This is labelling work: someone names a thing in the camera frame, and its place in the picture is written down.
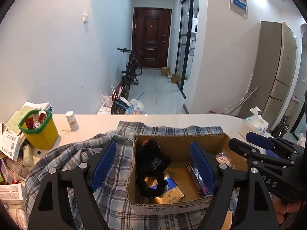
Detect white pill bottle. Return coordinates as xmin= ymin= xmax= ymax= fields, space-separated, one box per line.
xmin=66 ymin=111 xmax=79 ymax=131

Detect blue plaid shirt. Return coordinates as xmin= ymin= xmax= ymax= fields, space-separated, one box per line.
xmin=24 ymin=121 xmax=223 ymax=229

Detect floor cardboard boxes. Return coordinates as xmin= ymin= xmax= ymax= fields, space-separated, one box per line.
xmin=161 ymin=67 xmax=180 ymax=84

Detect wall electrical panel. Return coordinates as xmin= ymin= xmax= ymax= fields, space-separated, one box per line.
xmin=229 ymin=0 xmax=248 ymax=19

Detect white tissue pack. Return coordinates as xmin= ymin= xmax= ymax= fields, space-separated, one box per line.
xmin=238 ymin=106 xmax=269 ymax=138

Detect open cardboard box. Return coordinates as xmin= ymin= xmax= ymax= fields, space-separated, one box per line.
xmin=126 ymin=133 xmax=247 ymax=216

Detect black plush toy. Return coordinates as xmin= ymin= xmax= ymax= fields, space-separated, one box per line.
xmin=135 ymin=139 xmax=171 ymax=199

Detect black bicycle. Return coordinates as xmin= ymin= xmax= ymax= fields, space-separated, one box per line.
xmin=117 ymin=48 xmax=146 ymax=99

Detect trash bags pile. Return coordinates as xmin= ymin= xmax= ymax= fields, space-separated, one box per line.
xmin=97 ymin=86 xmax=147 ymax=115

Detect plastic pink item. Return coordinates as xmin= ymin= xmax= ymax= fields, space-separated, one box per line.
xmin=215 ymin=151 xmax=235 ymax=169

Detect beige refrigerator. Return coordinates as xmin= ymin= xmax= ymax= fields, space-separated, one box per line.
xmin=238 ymin=21 xmax=297 ymax=127

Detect gold blue long box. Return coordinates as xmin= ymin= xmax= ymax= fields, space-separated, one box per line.
xmin=144 ymin=170 xmax=185 ymax=205

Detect dark brown door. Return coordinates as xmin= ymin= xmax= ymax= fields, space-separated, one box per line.
xmin=132 ymin=7 xmax=172 ymax=69

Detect yellow green container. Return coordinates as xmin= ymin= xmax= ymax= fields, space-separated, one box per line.
xmin=18 ymin=109 xmax=58 ymax=150

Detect dark blue small box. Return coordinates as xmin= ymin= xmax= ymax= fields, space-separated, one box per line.
xmin=186 ymin=161 xmax=212 ymax=197

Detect stack of papers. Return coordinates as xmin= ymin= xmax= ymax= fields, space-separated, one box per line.
xmin=6 ymin=102 xmax=52 ymax=135

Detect white medicine box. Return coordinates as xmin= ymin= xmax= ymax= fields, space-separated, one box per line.
xmin=1 ymin=122 xmax=21 ymax=162

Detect person right hand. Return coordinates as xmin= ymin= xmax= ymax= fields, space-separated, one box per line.
xmin=273 ymin=196 xmax=302 ymax=224

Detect black glass sliding door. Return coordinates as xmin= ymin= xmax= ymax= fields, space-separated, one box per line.
xmin=175 ymin=0 xmax=199 ymax=98

